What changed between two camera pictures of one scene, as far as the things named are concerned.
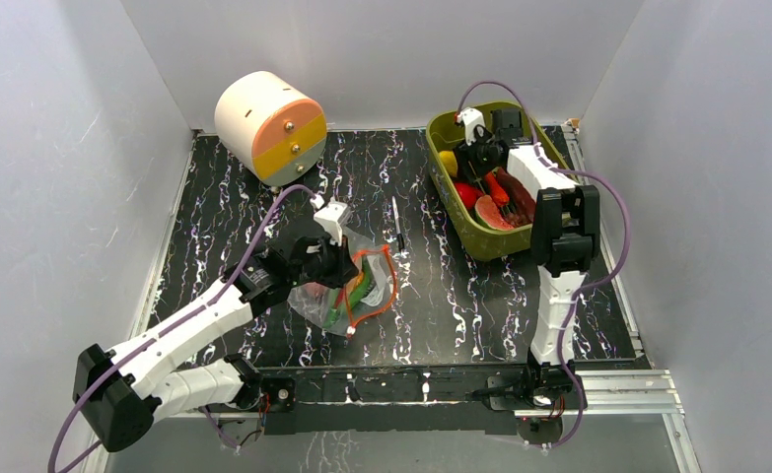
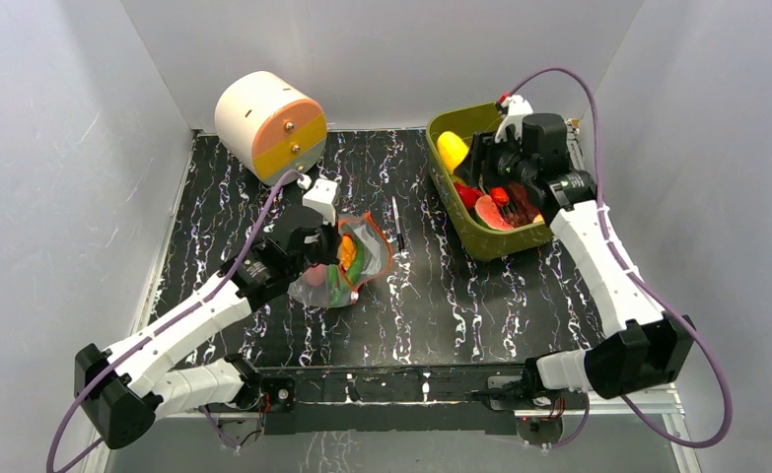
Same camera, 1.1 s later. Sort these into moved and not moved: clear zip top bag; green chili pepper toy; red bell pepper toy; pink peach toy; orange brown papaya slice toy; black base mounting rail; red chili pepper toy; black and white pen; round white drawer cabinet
Moved: green chili pepper toy; clear zip top bag; pink peach toy
Not moved: orange brown papaya slice toy; red chili pepper toy; black and white pen; red bell pepper toy; round white drawer cabinet; black base mounting rail
